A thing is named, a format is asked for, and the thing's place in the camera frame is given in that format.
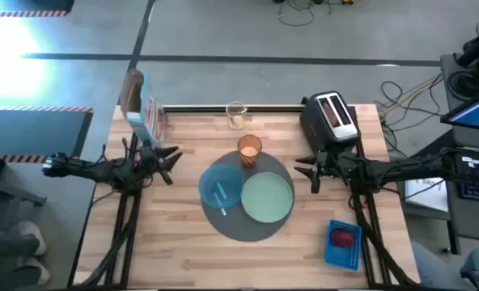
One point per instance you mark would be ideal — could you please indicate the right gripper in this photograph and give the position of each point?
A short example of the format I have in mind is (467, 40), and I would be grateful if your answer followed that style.
(330, 163)

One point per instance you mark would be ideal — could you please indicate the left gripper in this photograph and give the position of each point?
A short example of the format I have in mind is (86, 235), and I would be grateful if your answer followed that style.
(148, 158)

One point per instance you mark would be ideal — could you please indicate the black two-slot toaster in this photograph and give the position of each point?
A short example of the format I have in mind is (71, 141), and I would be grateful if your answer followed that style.
(316, 129)

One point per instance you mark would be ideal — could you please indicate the light blue cereal box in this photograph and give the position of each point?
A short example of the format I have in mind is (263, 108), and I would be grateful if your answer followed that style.
(146, 117)

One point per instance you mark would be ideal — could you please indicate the blue bowl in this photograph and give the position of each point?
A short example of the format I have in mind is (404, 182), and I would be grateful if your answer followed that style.
(213, 182)

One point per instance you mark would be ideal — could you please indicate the pale green plate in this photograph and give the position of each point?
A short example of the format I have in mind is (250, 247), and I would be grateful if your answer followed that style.
(267, 197)

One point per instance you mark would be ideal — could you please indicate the brown toast slice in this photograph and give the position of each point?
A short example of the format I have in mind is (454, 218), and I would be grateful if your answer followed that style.
(331, 115)

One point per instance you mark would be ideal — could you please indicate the dark red oval object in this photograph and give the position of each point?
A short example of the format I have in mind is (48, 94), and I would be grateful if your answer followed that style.
(342, 238)

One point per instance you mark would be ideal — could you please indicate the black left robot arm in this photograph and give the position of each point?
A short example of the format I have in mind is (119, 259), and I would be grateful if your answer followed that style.
(102, 171)

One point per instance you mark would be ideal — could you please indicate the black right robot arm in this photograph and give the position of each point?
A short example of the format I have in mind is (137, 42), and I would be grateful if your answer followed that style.
(405, 165)

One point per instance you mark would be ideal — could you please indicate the amber glass tumbler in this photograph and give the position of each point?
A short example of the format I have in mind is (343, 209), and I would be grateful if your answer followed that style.
(249, 155)

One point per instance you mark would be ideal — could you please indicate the clear glass measuring cup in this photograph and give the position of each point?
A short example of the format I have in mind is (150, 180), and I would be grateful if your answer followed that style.
(236, 121)

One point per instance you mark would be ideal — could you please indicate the round grey woven placemat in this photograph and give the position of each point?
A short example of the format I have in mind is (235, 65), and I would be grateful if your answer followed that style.
(239, 226)

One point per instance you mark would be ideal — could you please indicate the blue plastic basket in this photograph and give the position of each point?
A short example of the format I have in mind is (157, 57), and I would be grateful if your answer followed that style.
(338, 258)

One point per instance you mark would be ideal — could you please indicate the white paper sheet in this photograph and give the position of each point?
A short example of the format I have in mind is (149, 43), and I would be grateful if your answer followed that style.
(425, 198)

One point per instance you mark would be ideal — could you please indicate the dark floor mat striped border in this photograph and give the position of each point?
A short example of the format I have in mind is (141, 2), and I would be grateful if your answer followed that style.
(53, 4)
(33, 133)

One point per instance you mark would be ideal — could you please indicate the grey metal stand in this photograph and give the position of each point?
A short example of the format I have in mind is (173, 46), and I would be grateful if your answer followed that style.
(21, 198)

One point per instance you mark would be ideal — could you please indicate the person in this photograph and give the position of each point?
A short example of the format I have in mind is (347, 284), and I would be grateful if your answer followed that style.
(29, 232)
(478, 266)

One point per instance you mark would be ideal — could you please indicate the grey computer desk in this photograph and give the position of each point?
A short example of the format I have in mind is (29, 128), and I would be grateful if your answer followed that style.
(474, 226)

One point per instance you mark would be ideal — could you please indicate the computer monitor blue screen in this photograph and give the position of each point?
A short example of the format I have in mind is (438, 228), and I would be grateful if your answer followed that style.
(478, 111)

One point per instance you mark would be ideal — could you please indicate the black cylindrical device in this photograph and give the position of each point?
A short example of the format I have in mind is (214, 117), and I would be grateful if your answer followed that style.
(478, 44)

